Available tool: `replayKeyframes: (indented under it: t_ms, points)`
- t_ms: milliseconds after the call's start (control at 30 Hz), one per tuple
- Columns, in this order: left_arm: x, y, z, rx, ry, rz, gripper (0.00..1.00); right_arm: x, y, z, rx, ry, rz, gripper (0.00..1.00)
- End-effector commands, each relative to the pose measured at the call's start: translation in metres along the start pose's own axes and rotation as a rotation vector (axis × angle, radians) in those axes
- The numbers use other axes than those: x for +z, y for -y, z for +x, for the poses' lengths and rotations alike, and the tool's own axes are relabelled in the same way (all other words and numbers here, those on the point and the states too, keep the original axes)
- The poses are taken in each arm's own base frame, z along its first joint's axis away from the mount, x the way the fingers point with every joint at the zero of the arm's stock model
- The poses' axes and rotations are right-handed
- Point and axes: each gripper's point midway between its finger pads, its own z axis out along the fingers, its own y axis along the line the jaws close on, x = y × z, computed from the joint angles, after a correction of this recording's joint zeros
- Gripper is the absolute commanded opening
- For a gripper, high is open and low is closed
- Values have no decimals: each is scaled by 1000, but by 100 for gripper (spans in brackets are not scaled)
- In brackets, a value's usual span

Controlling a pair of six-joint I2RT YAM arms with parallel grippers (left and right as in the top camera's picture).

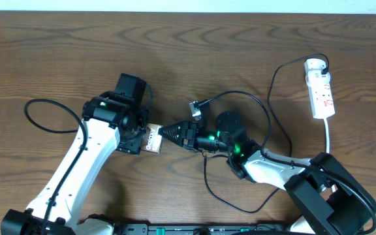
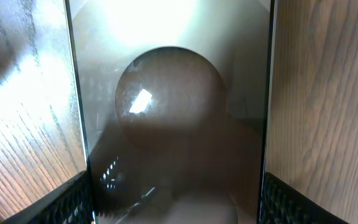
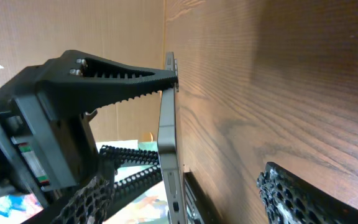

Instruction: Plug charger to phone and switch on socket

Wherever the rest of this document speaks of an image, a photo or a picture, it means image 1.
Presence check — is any black charger cable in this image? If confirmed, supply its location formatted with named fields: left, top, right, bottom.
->
left=202, top=53, right=330, bottom=214

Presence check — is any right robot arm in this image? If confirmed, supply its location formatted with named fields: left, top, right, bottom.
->
left=159, top=112, right=376, bottom=234

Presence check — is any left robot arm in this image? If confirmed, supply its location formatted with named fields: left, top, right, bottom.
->
left=0, top=74, right=151, bottom=234

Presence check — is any white USB charger plug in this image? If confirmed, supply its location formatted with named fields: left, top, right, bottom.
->
left=304, top=58, right=326, bottom=74

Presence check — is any white power strip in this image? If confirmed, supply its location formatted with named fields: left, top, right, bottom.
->
left=305, top=69, right=335, bottom=119

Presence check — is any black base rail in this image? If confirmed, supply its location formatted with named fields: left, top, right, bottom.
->
left=113, top=223, right=286, bottom=235

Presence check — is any white power strip cord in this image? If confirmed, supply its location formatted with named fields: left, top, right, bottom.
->
left=323, top=117, right=337, bottom=193

